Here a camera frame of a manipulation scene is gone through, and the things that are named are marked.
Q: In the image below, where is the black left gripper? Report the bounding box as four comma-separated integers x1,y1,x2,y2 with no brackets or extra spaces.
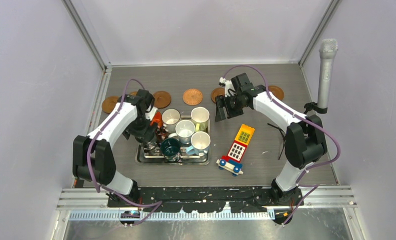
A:
122,115,157,146

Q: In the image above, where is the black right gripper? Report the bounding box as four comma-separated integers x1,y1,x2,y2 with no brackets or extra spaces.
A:
215,92,247,122

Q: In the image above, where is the silver metal tray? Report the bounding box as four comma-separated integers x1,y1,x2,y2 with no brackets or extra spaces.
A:
136,115,209,166

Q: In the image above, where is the light patterned wooden coaster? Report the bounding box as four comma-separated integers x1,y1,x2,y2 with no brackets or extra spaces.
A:
182,88,203,106

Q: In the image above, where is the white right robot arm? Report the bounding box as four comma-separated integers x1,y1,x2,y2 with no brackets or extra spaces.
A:
215,73,327,205

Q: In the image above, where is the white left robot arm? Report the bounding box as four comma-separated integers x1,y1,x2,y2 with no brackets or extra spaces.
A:
72,89,158,207

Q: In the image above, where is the orange cup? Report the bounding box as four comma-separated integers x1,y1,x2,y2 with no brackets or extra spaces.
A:
150,111,163,128

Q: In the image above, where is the dark grey cup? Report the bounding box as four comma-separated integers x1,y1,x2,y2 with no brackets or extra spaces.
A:
142,141,159,154

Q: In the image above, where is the white metallic cup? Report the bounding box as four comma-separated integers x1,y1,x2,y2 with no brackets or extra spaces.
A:
162,108,181,134

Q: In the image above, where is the dark teal cup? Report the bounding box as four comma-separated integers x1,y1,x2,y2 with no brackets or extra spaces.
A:
160,137,181,163

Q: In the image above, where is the grey white cup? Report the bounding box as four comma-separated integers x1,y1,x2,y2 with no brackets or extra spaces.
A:
168,119,195,144

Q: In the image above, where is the black microphone tripod stand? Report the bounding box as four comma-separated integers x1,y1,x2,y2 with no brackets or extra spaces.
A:
267,101,328,161

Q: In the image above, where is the colourful toy brick truck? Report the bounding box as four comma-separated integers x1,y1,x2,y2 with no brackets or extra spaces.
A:
216,124,255,177

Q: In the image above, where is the silver grey microphone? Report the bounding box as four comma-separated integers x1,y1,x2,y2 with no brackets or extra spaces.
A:
317,38,338,112

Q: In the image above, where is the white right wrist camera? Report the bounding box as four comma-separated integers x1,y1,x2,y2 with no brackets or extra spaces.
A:
219,77,236,97

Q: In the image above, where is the yellow green handled cup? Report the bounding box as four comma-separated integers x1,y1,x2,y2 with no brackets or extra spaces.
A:
191,107,210,132

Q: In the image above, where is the light blue handled cup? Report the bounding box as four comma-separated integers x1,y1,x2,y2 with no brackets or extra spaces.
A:
185,131,211,157

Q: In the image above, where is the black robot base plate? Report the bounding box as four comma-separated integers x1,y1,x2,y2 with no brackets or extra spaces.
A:
130,186,303,214

